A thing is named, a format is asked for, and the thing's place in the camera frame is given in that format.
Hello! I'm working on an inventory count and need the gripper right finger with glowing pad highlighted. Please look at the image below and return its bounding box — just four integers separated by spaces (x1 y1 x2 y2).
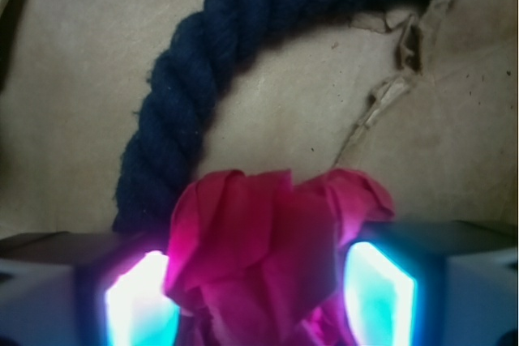
343 221 518 345

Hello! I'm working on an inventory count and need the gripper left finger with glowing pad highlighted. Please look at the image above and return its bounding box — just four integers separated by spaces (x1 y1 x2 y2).
1 232 180 345

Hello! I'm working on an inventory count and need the red paper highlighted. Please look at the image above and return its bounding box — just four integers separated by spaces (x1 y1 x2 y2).
164 169 394 345

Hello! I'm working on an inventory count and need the brown paper bag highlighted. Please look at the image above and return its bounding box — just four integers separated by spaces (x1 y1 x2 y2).
1 0 518 236

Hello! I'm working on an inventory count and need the dark navy twisted rope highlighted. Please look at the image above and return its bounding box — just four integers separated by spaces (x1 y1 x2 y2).
112 0 457 234

